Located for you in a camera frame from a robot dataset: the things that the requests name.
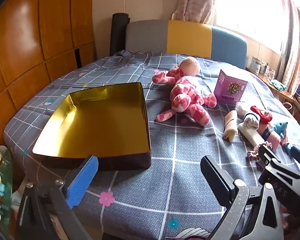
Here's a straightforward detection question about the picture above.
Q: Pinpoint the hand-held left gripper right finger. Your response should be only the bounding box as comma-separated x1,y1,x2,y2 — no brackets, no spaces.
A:
200,155,284,240

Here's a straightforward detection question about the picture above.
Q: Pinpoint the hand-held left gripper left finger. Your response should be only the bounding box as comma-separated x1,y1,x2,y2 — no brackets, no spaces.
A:
15,154,99,240

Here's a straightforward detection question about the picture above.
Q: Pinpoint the pink satin scrunchie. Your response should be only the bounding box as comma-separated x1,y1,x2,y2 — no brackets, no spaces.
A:
247,141,273,161

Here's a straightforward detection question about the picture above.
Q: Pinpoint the pink towel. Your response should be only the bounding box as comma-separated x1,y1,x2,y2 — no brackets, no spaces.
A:
261,127,282,152

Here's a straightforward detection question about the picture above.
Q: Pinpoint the white sock teal band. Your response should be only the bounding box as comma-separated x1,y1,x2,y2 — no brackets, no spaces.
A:
237,112,264,147

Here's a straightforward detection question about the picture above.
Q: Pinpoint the blue pink plush toy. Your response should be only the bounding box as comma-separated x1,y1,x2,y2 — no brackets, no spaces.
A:
274,121,294,154

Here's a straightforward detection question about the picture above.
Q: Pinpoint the small red doll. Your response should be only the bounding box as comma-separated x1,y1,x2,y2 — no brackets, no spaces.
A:
250,105,273,125

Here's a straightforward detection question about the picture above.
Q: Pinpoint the cream sock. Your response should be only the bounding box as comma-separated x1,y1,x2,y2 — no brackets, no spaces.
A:
223,110,238,144

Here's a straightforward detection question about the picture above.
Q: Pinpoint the gold tin box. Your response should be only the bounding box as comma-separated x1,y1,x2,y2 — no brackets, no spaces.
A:
32,82,152,172

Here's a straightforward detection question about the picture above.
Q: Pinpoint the grey plaid bed sheet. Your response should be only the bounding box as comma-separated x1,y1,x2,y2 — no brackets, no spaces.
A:
4,50,300,240

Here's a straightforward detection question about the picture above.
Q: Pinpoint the teal cloth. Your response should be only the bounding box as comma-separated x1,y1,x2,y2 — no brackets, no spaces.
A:
271,79,288,92

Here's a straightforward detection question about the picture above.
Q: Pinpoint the green glass side table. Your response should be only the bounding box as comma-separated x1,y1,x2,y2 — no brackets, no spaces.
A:
0,145,14,230

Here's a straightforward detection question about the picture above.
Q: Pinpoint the pink giraffe plush toy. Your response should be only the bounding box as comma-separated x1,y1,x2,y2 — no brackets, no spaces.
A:
152,57,217,127

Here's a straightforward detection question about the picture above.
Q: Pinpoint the pink patterned curtain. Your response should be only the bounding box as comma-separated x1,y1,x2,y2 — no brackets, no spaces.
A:
171,0,219,25
281,0,300,95

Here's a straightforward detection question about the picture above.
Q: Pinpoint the grey yellow blue headboard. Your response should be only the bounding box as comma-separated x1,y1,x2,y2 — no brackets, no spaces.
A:
125,20,248,69

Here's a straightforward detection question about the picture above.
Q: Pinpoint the bright window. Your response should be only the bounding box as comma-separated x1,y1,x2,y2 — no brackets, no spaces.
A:
212,0,290,55

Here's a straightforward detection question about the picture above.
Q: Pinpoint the wooden wardrobe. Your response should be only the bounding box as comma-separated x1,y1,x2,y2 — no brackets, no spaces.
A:
0,0,97,145

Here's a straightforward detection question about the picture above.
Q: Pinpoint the black rolled yoga mat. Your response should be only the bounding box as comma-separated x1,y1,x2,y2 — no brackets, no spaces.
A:
111,12,130,55

